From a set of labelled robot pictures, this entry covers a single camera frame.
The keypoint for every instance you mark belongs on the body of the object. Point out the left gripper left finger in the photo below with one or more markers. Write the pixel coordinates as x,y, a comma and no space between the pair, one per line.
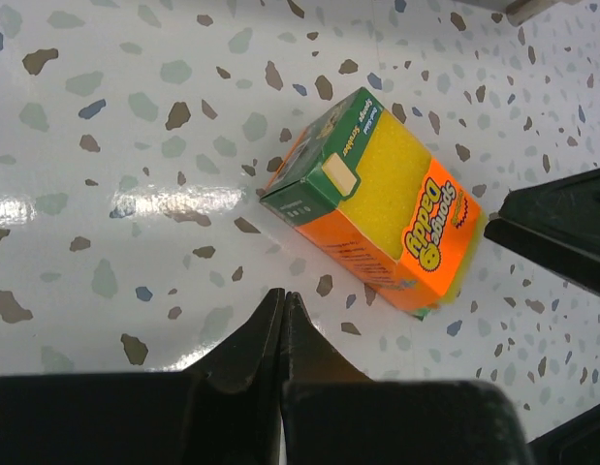
248,355

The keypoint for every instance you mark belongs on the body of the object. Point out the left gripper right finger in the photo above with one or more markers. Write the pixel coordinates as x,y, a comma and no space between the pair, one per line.
307,357

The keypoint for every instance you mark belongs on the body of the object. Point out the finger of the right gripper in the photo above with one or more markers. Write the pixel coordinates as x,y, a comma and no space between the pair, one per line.
555,225

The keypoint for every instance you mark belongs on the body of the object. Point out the orange box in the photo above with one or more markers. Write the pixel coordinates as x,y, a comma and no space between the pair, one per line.
365,191

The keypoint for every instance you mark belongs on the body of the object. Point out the white two-tier shelf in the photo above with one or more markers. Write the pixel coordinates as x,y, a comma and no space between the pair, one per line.
520,11

